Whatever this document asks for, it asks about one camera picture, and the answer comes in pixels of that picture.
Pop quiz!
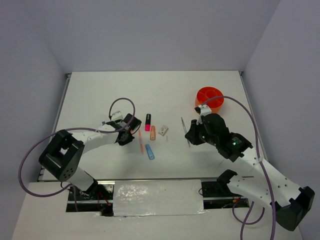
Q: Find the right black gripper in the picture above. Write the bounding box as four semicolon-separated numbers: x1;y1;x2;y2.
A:
185;117;218;146

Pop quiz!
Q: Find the pink black highlighter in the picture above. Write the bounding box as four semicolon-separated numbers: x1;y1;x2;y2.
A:
144;113;151;132

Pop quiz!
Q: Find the thin orange pen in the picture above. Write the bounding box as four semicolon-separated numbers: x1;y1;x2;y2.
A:
138;129;144;154

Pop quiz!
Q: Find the small white staples box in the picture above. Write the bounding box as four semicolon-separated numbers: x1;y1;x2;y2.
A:
158;125;169;136

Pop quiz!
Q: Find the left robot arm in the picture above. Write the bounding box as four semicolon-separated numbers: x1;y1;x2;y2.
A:
39;111;142;200

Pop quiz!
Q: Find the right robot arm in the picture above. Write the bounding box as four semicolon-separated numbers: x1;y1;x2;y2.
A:
185;113;315;231

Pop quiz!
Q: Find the orange translucent correction tape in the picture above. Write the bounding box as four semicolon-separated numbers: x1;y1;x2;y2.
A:
149;125;156;141

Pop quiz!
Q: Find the orange round organizer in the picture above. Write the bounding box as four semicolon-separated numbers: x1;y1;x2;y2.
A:
195;86;224;114

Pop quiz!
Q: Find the white foil-covered panel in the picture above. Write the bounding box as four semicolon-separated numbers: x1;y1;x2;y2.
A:
112;179;205;217

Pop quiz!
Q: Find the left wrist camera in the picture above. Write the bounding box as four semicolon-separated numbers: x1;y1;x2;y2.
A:
110;111;124;123

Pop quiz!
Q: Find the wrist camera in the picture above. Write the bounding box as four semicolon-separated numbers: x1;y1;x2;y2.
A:
194;104;212;125
110;111;124;123

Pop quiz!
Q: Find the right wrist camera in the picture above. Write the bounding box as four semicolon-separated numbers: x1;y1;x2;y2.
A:
194;104;212;125

